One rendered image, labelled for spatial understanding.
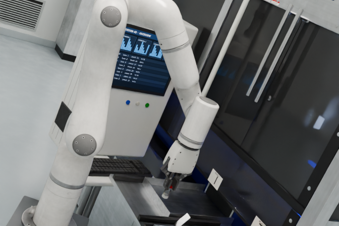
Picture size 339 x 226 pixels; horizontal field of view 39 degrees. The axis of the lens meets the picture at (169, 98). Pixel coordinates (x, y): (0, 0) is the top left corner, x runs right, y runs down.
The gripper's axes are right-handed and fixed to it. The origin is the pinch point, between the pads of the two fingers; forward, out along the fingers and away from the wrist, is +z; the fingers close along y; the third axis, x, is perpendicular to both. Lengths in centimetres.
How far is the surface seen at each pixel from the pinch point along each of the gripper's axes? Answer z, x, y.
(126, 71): -12, -75, -8
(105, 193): 76, -110, -44
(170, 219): 24.0, -13.5, -17.8
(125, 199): 25.8, -27.6, -4.0
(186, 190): 26, -39, -41
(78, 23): 60, -484, -133
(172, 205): 25.9, -26.3, -26.4
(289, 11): -66, -26, -40
